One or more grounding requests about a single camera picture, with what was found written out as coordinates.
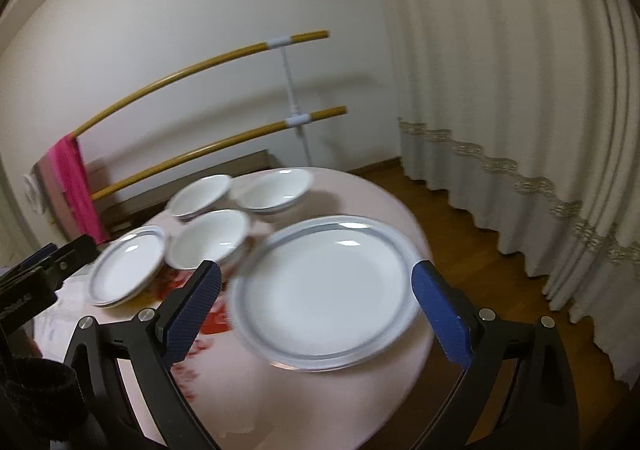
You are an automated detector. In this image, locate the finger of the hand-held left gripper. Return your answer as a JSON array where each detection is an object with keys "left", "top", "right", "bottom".
[
  {"left": 44, "top": 235, "right": 97, "bottom": 282},
  {"left": 0, "top": 243, "right": 57, "bottom": 283}
]

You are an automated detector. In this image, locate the long wooden barre rail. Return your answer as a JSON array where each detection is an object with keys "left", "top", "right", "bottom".
[{"left": 72, "top": 30, "right": 330, "bottom": 139}]

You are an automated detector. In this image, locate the grey-brown cloth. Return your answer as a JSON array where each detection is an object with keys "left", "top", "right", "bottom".
[{"left": 32, "top": 150, "right": 76, "bottom": 237}]

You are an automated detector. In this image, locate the small white grey-rimmed plate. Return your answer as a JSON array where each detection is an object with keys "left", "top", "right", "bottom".
[{"left": 89, "top": 225, "right": 169, "bottom": 309}]

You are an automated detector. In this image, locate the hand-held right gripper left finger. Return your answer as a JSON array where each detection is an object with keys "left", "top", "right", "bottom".
[{"left": 62, "top": 259, "right": 223, "bottom": 450}]

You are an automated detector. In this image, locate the low white brown-topped cabinet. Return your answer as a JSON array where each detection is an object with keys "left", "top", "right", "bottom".
[{"left": 97, "top": 150, "right": 282, "bottom": 237}]

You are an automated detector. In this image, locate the short wooden barre rail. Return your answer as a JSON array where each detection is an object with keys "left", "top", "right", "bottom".
[{"left": 92, "top": 105, "right": 349, "bottom": 201}]

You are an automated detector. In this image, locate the pink towel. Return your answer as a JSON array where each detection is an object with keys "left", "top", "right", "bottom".
[{"left": 47, "top": 135, "right": 109, "bottom": 244}]

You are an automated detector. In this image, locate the white barre stand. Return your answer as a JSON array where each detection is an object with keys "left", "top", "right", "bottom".
[{"left": 267, "top": 34, "right": 314, "bottom": 169}]

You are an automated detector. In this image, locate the large white grey-rimmed plate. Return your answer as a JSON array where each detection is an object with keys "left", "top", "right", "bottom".
[{"left": 229, "top": 215, "right": 426, "bottom": 373}]

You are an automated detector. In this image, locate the white bowl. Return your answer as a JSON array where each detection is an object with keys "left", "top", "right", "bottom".
[
  {"left": 165, "top": 209, "right": 252, "bottom": 272},
  {"left": 167, "top": 175, "right": 232, "bottom": 222},
  {"left": 234, "top": 168, "right": 314, "bottom": 217}
]

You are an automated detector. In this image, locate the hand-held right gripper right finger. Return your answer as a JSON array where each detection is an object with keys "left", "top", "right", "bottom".
[{"left": 412, "top": 261, "right": 581, "bottom": 450}]

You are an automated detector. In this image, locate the white lace-trimmed curtain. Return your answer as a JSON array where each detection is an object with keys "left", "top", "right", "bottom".
[{"left": 379, "top": 0, "right": 640, "bottom": 387}]

